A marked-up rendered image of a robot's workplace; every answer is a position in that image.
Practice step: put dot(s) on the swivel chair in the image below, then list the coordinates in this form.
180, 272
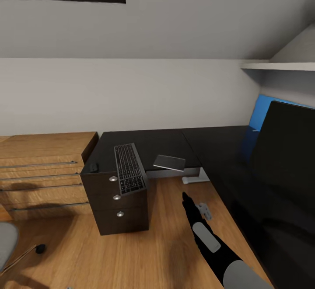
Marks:
9, 237

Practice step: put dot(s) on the mouse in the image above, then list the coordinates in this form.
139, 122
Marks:
93, 167

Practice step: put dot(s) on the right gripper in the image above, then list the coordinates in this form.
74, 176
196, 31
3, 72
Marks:
189, 205

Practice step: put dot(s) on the monitor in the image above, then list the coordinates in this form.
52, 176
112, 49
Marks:
284, 156

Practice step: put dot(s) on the keyboard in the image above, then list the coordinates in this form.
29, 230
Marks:
131, 174

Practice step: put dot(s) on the desk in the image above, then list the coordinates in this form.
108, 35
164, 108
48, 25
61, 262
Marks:
222, 153

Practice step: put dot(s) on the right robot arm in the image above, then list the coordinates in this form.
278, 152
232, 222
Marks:
231, 271

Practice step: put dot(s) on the notebook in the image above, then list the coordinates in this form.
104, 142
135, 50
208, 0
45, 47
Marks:
171, 163

